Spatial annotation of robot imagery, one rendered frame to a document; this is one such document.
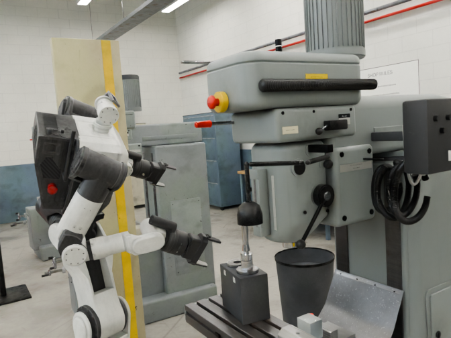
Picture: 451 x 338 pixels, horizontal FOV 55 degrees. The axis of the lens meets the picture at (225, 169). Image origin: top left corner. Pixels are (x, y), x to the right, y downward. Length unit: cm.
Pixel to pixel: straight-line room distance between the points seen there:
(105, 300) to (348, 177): 97
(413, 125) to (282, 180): 40
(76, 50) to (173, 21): 875
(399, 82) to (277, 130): 511
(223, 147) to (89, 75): 601
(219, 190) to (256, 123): 743
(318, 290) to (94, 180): 239
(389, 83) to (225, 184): 394
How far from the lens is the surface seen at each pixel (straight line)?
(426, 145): 131
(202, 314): 190
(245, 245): 174
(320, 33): 152
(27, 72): 1029
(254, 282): 174
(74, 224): 142
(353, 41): 152
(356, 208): 148
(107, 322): 170
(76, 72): 291
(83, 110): 174
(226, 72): 126
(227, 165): 876
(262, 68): 121
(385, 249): 168
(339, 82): 135
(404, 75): 626
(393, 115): 163
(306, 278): 337
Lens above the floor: 169
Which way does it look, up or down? 6 degrees down
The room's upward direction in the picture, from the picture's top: 4 degrees counter-clockwise
